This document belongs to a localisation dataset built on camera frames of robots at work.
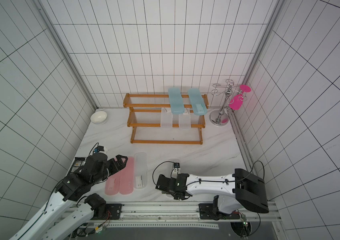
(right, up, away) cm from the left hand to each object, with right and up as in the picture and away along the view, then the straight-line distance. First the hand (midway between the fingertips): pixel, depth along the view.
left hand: (120, 165), depth 75 cm
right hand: (+24, -15, +4) cm, 29 cm away
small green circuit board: (+60, -28, -8) cm, 67 cm away
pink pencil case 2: (+1, -10, +9) cm, 13 cm away
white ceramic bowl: (-29, +26, +36) cm, 53 cm away
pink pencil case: (-7, -13, +6) cm, 16 cm away
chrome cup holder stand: (+62, +24, +37) cm, 77 cm away
